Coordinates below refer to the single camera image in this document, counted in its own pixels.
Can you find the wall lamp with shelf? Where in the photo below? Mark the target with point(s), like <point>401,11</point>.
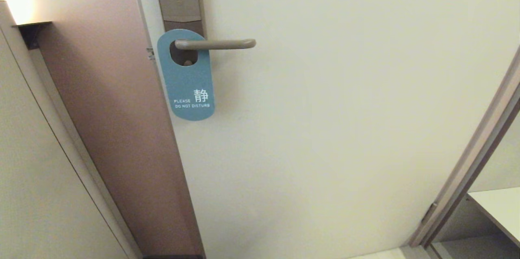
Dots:
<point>32,32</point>

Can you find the white shelf board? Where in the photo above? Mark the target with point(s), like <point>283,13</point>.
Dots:
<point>499,206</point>

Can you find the blue door hanger sign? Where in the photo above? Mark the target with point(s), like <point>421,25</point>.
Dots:
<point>189,84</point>

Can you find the white room door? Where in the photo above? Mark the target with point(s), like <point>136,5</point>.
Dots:
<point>325,129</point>

